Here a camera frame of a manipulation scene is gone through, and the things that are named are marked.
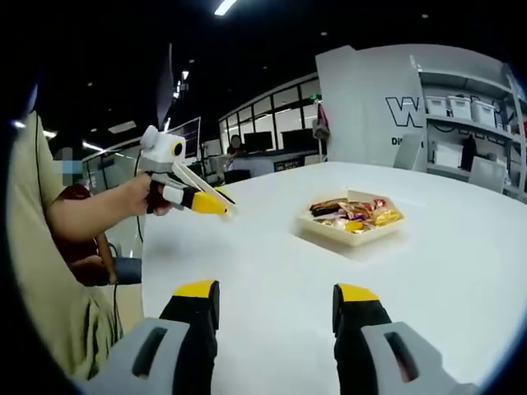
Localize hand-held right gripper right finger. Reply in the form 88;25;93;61
331;282;448;395

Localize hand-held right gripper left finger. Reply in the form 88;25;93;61
110;278;222;395

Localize cream hexagonal container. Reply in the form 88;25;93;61
296;188;407;248

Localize person's left hand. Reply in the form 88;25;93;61
122;172;173;217

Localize pink screen computer monitor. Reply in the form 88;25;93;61
183;117;203;160

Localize white ceiling air vent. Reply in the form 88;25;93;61
107;119;137;135

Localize black computer monitor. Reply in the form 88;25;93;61
282;128;316;151
243;131;273;153

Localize clothes on coat stand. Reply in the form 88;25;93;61
311;102;331;164

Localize person in beige shirt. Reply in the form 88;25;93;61
7;110;124;382

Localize grey office chair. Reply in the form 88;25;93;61
393;135;425;172
468;156;507;193

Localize large white box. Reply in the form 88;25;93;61
431;142;462;170

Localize black bag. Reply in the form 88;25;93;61
460;135;478;170

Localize row of white storage boxes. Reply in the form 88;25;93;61
425;94;527;137

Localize grey metal shelf rack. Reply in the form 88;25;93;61
411;55;527;202

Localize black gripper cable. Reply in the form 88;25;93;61
110;154;146;337

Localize thin black device cable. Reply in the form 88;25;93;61
35;118;46;207

